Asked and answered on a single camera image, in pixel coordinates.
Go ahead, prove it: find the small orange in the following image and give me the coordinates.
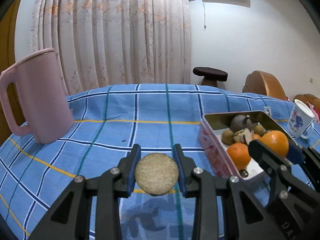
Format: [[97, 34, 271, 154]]
[[260, 131, 289, 158]]

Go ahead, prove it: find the large orange mandarin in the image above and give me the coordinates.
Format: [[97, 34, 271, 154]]
[[227, 143, 251, 171]]

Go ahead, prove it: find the purple round passion fruit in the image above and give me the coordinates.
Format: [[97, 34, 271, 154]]
[[230, 115, 252, 133]]

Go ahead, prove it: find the brown kiwi fruit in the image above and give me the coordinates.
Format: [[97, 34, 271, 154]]
[[221, 129, 234, 146]]

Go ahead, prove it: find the small orange mandarin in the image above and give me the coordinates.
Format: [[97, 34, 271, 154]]
[[251, 133, 261, 140]]

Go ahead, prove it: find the white cartoon mug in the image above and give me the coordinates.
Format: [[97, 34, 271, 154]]
[[287, 99, 315, 140]]

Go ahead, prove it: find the pink floral cloth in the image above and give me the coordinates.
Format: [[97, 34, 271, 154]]
[[309, 103, 320, 124]]

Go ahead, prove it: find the printed paper sheet in tin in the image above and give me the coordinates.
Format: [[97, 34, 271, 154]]
[[239, 158, 265, 180]]

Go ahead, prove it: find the orange leather sofa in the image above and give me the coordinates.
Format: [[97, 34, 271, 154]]
[[294, 94, 320, 111]]

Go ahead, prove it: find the pink metal tin box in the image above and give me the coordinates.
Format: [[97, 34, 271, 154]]
[[198, 111, 297, 184]]

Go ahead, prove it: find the orange leather armchair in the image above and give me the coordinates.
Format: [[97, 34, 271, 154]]
[[242, 70, 287, 100]]

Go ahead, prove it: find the pink plastic pitcher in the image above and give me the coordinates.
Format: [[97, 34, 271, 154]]
[[1, 48, 74, 144]]

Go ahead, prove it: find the dark round stool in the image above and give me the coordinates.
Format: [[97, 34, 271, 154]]
[[193, 67, 228, 87]]

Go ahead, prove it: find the pink floral curtain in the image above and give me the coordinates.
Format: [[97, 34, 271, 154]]
[[31, 0, 191, 95]]

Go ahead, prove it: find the air conditioner cable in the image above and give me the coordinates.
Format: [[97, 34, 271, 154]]
[[202, 2, 208, 29]]

